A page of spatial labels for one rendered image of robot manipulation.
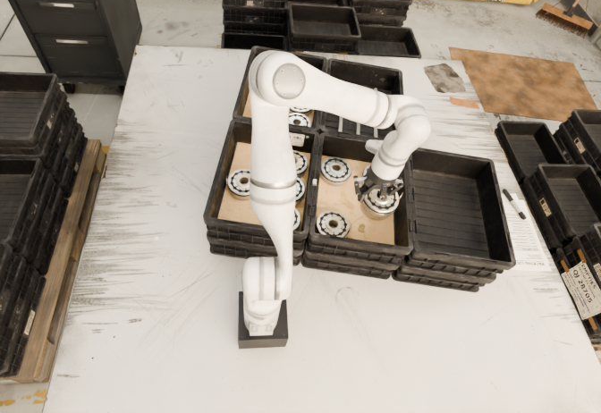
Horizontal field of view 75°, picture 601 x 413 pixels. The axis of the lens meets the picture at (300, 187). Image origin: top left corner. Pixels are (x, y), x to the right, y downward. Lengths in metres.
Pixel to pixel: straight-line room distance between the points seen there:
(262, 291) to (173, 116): 1.03
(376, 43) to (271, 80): 2.14
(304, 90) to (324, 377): 0.83
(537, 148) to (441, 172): 1.31
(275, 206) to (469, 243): 0.80
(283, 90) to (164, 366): 0.85
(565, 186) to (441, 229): 1.21
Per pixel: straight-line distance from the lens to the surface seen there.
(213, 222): 1.12
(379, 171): 0.97
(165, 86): 1.83
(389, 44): 2.81
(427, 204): 1.40
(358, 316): 1.30
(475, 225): 1.43
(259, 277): 0.83
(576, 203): 2.44
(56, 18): 2.60
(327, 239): 1.11
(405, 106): 0.87
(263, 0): 2.70
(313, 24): 2.62
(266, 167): 0.73
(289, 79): 0.68
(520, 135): 2.76
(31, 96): 2.27
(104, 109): 2.83
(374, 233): 1.27
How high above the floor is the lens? 1.90
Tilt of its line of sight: 55 degrees down
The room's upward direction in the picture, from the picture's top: 11 degrees clockwise
